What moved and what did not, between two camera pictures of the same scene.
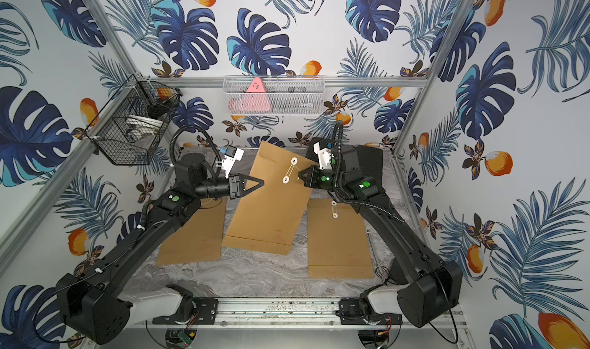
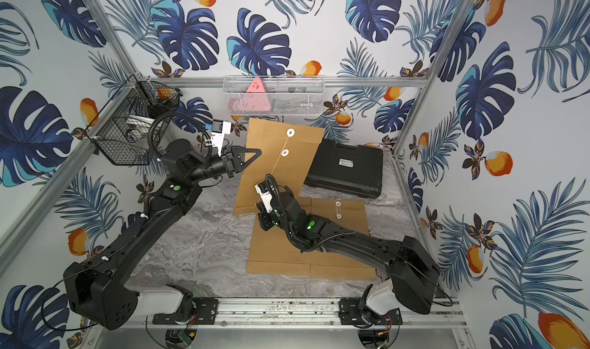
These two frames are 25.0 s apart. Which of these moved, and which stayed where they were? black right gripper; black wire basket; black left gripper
Moved: black right gripper; black left gripper
Stayed: black wire basket
